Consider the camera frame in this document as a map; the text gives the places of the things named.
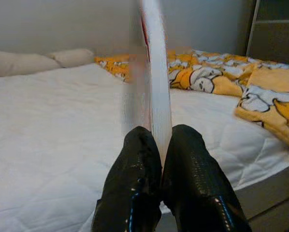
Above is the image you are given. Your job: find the yellow cartoon print blanket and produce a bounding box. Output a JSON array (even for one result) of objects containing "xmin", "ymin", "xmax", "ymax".
[{"xmin": 93, "ymin": 49, "xmax": 289, "ymax": 153}]

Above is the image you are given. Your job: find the plain pale pillow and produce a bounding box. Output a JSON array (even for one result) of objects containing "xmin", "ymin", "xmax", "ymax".
[
  {"xmin": 0, "ymin": 47, "xmax": 62, "ymax": 77},
  {"xmin": 45, "ymin": 48, "xmax": 95, "ymax": 69}
]

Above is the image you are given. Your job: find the dark grey wardrobe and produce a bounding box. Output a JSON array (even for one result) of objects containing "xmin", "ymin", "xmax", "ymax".
[{"xmin": 246, "ymin": 0, "xmax": 289, "ymax": 66}]

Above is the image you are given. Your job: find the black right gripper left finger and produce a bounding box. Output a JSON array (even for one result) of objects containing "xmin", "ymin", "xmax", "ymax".
[{"xmin": 91, "ymin": 126, "xmax": 163, "ymax": 232}]

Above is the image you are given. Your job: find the white quilted mattress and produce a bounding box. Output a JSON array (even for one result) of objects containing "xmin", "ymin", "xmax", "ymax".
[{"xmin": 0, "ymin": 62, "xmax": 289, "ymax": 232}]

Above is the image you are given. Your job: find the grey bed base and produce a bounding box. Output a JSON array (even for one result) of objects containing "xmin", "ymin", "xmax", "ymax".
[{"xmin": 156, "ymin": 161, "xmax": 289, "ymax": 232}]

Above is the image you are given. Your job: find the white book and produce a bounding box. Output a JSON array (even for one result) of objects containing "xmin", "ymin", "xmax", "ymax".
[{"xmin": 121, "ymin": 0, "xmax": 173, "ymax": 170}]

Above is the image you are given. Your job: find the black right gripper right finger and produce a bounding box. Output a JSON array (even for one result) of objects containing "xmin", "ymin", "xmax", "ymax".
[{"xmin": 161, "ymin": 124, "xmax": 253, "ymax": 232}]

